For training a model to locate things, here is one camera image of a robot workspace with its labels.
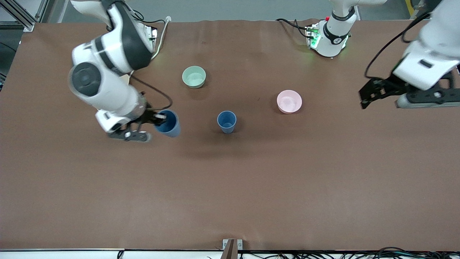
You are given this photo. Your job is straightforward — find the blue plastic cup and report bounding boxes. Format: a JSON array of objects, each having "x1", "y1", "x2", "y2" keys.
[
  {"x1": 154, "y1": 109, "x2": 181, "y2": 138},
  {"x1": 217, "y1": 110, "x2": 237, "y2": 134}
]

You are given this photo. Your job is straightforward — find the mint green bowl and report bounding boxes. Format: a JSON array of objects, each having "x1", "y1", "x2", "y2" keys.
[{"x1": 181, "y1": 65, "x2": 207, "y2": 89}]

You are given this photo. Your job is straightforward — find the pink bowl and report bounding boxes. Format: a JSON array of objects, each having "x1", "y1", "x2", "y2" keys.
[{"x1": 276, "y1": 90, "x2": 303, "y2": 114}]

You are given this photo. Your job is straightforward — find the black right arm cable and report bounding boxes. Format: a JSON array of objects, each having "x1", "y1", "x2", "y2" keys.
[{"x1": 129, "y1": 74, "x2": 174, "y2": 111}]

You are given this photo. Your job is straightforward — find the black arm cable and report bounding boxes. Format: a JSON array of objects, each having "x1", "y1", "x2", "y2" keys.
[
  {"x1": 364, "y1": 12, "x2": 432, "y2": 79},
  {"x1": 129, "y1": 74, "x2": 174, "y2": 111}
]

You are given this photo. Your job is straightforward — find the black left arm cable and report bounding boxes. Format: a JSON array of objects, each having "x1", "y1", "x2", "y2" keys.
[{"x1": 364, "y1": 12, "x2": 432, "y2": 79}]

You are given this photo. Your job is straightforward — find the white toaster power cable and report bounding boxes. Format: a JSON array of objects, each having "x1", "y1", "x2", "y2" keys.
[{"x1": 150, "y1": 16, "x2": 171, "y2": 60}]

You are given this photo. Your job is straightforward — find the black right base cable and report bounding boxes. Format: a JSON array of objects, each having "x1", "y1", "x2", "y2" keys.
[{"x1": 124, "y1": 7, "x2": 166, "y2": 26}]

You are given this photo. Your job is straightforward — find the black base cable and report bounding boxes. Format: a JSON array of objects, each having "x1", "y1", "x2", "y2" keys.
[
  {"x1": 276, "y1": 18, "x2": 310, "y2": 38},
  {"x1": 124, "y1": 7, "x2": 166, "y2": 26}
]

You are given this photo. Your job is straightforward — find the black left base cable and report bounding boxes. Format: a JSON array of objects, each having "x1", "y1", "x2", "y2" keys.
[{"x1": 276, "y1": 18, "x2": 310, "y2": 38}]

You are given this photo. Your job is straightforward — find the aluminium frame profile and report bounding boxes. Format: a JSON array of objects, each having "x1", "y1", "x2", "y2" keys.
[{"x1": 0, "y1": 0, "x2": 49, "y2": 32}]

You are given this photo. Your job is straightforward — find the white table edge rail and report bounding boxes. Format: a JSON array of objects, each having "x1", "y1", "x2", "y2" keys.
[{"x1": 0, "y1": 249, "x2": 460, "y2": 259}]

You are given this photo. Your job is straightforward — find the metal table edge bracket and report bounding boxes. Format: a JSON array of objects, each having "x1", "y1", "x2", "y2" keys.
[{"x1": 222, "y1": 239, "x2": 243, "y2": 259}]

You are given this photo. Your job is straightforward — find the black cable bundle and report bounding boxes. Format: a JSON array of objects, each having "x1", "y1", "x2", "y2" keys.
[{"x1": 237, "y1": 246, "x2": 460, "y2": 259}]

